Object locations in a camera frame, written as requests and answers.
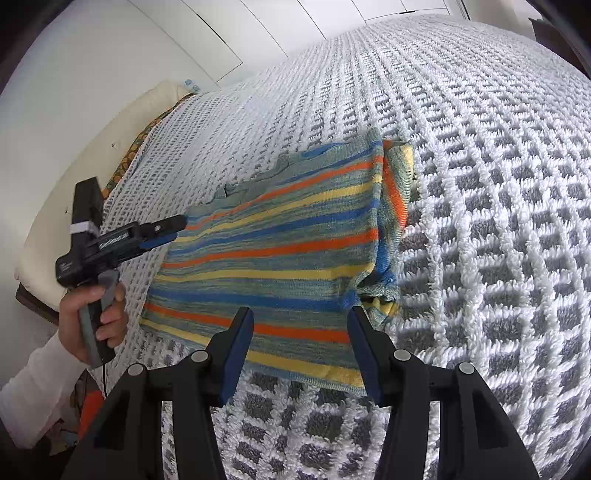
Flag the dark wooden side cabinet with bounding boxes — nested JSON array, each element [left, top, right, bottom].
[[530, 18, 577, 62]]

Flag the red blanket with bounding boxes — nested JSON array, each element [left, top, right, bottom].
[[78, 390, 104, 440]]

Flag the cream padded headboard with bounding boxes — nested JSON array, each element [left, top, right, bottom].
[[15, 80, 188, 310]]

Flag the striped knit t-shirt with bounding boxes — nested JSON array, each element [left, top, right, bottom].
[[139, 129, 415, 392]]

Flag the white grey woven bedspread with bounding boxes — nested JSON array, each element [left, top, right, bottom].
[[103, 15, 590, 479]]

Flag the person's left hand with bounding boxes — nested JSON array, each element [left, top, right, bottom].
[[58, 282, 128, 365]]

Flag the white wardrobe doors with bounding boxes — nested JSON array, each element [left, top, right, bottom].
[[132, 0, 469, 86]]

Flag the white sleeved left forearm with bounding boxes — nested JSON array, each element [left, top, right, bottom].
[[1, 333, 85, 449]]

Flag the orange floral bed sheet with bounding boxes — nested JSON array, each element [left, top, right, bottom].
[[102, 93, 194, 199]]

